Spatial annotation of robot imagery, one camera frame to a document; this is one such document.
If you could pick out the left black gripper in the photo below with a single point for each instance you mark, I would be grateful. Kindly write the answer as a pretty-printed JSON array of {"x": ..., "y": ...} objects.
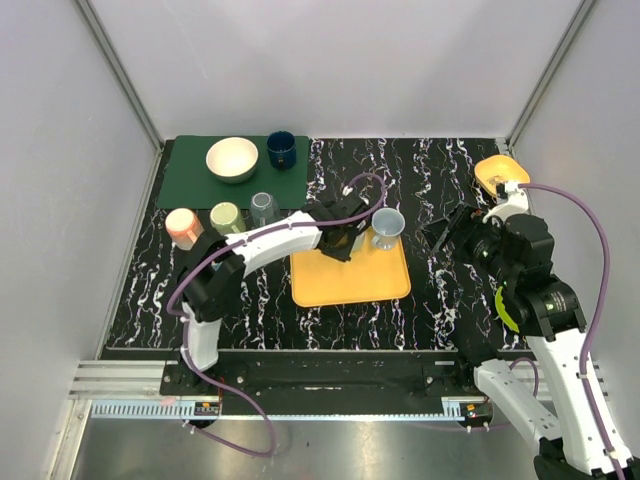
[{"x": 347, "y": 232}]

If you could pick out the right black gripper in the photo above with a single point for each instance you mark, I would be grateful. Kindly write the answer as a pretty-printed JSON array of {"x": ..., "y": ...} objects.
[{"x": 464, "y": 220}]

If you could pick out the white footed mug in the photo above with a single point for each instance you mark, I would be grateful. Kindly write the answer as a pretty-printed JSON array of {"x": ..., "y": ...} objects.
[{"x": 387, "y": 225}]

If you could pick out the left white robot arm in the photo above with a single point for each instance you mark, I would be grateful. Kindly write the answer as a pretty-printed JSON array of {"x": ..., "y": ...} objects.
[{"x": 210, "y": 281}]

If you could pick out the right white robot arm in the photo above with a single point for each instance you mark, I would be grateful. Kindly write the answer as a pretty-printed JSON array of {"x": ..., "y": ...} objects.
[{"x": 579, "y": 439}]

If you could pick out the clear glass mug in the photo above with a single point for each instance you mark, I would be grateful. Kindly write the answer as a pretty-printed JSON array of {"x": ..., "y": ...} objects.
[{"x": 264, "y": 209}]

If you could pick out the dark blue mug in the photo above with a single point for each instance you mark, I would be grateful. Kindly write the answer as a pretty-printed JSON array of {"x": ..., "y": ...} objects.
[{"x": 281, "y": 149}]

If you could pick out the light green mug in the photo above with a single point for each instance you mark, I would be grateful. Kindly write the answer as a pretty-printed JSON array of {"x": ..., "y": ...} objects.
[{"x": 226, "y": 218}]

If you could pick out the pink mug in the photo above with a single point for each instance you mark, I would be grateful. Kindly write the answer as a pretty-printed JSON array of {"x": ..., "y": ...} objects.
[{"x": 184, "y": 228}]

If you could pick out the orange rectangular tray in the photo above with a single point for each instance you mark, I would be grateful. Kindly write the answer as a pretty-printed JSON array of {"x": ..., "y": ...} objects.
[{"x": 371, "y": 275}]

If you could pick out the orange square dish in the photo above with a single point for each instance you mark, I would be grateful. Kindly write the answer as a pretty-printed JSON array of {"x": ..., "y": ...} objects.
[{"x": 497, "y": 169}]

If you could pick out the lime green plate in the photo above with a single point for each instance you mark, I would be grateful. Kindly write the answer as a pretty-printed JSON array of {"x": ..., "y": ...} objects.
[{"x": 500, "y": 302}]

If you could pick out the cream bowl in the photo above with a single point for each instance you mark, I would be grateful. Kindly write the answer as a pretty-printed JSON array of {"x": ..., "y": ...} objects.
[{"x": 232, "y": 160}]

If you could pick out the dark green mat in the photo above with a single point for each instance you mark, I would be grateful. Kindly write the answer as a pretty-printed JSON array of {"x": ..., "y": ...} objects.
[{"x": 189, "y": 183}]

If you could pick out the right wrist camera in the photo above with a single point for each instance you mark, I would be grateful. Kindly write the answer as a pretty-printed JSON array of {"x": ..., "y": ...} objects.
[{"x": 511, "y": 200}]

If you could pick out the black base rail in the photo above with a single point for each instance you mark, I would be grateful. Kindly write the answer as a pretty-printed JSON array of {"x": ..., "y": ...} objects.
[{"x": 425, "y": 373}]

